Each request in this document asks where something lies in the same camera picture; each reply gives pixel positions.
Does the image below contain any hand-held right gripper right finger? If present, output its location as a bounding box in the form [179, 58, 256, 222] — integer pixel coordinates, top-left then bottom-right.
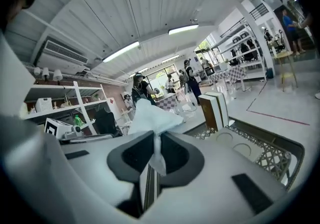
[149, 132, 288, 220]

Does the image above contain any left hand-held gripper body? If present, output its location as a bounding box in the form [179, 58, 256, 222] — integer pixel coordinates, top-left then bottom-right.
[44, 117, 115, 142]

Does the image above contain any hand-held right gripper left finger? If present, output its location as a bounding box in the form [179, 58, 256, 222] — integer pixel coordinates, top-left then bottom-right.
[61, 130, 155, 217]

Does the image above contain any grey gift box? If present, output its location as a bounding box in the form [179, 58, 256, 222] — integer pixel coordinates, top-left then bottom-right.
[184, 126, 279, 168]

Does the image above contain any white cloth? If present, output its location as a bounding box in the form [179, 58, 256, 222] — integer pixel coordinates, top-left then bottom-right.
[127, 99, 186, 177]

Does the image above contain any black office chair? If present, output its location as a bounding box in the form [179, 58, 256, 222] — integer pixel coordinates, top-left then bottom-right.
[94, 107, 119, 136]

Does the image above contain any brown hardcover book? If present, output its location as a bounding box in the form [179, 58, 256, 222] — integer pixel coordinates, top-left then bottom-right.
[206, 92, 230, 128]
[198, 94, 221, 132]

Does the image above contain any brown lattice metal table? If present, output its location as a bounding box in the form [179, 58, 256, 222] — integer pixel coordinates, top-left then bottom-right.
[184, 117, 306, 191]

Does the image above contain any person's grey shirt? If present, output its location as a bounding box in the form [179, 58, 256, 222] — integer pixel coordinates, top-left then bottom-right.
[0, 31, 66, 208]

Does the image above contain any white ceiling air conditioner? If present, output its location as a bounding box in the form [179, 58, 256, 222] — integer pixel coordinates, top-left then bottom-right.
[36, 39, 90, 69]

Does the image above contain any checkered cloth table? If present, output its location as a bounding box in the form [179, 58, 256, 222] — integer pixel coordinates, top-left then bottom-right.
[206, 64, 248, 92]
[156, 92, 181, 114]

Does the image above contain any ceiling tube light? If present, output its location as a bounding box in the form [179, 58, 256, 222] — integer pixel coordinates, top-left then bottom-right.
[167, 24, 200, 36]
[102, 41, 140, 64]

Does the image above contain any yellow round side table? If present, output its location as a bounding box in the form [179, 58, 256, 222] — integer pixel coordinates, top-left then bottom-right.
[271, 51, 300, 92]

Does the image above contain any white metal rack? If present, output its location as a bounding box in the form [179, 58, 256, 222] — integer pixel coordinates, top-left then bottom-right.
[212, 17, 269, 81]

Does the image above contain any white wall shelving unit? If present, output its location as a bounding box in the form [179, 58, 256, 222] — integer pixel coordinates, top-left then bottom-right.
[21, 81, 116, 136]

